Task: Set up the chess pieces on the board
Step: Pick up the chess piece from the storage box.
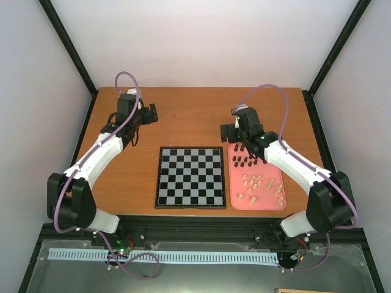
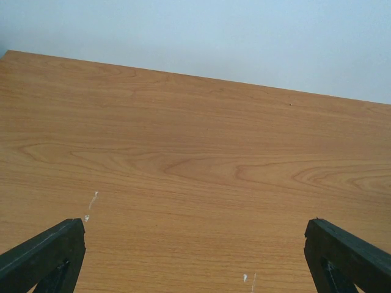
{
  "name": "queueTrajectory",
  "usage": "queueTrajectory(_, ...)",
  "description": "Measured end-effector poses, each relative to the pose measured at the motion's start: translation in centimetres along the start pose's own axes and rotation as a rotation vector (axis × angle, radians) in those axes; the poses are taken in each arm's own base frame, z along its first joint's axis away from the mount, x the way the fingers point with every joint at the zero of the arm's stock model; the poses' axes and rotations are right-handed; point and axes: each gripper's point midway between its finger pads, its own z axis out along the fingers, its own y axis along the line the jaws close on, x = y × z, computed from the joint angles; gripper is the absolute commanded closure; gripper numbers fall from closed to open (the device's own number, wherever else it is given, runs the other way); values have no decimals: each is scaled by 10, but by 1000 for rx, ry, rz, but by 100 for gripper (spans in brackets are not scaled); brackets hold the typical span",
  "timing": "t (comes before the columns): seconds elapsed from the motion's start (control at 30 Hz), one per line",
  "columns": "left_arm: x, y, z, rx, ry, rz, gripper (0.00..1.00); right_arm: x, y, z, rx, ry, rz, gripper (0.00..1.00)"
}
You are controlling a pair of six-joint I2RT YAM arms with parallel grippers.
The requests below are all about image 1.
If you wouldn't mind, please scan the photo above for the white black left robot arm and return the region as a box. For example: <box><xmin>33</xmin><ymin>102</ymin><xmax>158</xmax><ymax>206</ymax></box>
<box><xmin>47</xmin><ymin>89</ymin><xmax>158</xmax><ymax>246</ymax></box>

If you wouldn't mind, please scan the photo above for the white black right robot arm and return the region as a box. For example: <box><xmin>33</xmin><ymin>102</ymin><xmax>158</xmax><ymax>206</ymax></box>
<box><xmin>220</xmin><ymin>104</ymin><xmax>359</xmax><ymax>238</ymax></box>

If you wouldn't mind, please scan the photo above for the small circuit board with led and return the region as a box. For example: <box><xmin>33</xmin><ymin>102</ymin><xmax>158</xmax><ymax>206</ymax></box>
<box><xmin>116</xmin><ymin>246</ymin><xmax>131</xmax><ymax>257</ymax></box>

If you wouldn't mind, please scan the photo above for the pink plastic tray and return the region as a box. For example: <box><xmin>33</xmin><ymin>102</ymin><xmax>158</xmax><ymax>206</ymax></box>
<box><xmin>227</xmin><ymin>143</ymin><xmax>287</xmax><ymax>211</ymax></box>

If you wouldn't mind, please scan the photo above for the black grey chessboard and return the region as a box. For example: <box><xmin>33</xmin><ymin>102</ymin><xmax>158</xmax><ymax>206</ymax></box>
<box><xmin>155</xmin><ymin>146</ymin><xmax>227</xmax><ymax>209</ymax></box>

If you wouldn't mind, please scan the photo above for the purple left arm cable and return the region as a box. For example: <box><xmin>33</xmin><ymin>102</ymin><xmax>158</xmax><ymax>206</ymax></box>
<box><xmin>53</xmin><ymin>71</ymin><xmax>161</xmax><ymax>280</ymax></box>

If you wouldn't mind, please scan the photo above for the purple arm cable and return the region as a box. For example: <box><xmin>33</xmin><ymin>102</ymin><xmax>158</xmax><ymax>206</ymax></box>
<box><xmin>53</xmin><ymin>71</ymin><xmax>161</xmax><ymax>280</ymax></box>
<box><xmin>230</xmin><ymin>84</ymin><xmax>359</xmax><ymax>273</ymax></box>

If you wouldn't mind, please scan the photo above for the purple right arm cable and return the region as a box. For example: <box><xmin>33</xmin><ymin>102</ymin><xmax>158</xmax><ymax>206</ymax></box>
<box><xmin>230</xmin><ymin>84</ymin><xmax>359</xmax><ymax>273</ymax></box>

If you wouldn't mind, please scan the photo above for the black aluminium frame rail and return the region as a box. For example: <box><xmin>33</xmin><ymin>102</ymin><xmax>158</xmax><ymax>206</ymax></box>
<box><xmin>37</xmin><ymin>215</ymin><xmax>369</xmax><ymax>252</ymax></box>

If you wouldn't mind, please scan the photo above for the light blue slotted cable duct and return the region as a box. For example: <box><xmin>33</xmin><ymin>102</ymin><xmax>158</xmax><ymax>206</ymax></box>
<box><xmin>47</xmin><ymin>248</ymin><xmax>278</xmax><ymax>266</ymax></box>

